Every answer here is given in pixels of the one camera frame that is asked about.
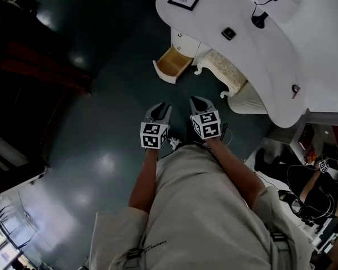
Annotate black wire rack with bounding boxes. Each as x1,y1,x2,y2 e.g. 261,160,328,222
0,191,43,250

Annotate grey desk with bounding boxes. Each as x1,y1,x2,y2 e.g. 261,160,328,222
287,108,338,170

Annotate dark red book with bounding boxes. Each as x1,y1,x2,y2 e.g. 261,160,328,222
297,123,315,150

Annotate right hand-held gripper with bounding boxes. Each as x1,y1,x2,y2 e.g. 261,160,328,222
189,96,222,140

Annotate white large drawer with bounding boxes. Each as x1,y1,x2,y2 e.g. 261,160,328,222
153,45,193,85

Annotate white vanity mirror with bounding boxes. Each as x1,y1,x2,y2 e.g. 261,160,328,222
257,0,301,24

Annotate person's white shoe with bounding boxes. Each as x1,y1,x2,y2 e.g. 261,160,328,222
168,137,183,151

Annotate black round stand base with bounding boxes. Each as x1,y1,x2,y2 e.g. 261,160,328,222
251,11,270,30

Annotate black picture frame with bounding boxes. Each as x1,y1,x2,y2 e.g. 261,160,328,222
167,0,200,12

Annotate grey harness strap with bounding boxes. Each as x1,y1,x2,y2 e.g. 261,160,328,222
270,231,293,270
126,248,145,260

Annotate person's right forearm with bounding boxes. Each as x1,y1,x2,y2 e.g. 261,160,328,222
207,138,267,209

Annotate small black square box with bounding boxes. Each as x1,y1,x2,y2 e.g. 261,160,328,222
221,26,237,41

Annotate person's grey shirt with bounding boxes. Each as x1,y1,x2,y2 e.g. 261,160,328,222
88,144,313,270

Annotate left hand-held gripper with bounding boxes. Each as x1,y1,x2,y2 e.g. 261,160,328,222
140,102,172,150

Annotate white nightstand with drawer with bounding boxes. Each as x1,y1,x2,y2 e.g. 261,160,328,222
155,0,310,129

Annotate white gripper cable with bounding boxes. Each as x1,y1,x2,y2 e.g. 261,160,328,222
221,122,233,146

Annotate thin black adapter cable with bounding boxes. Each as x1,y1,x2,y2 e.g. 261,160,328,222
253,0,275,18

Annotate person's left forearm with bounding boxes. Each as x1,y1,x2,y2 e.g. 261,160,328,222
128,147,160,215

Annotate white stool with floral cushion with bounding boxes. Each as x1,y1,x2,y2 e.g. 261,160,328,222
193,49,248,98

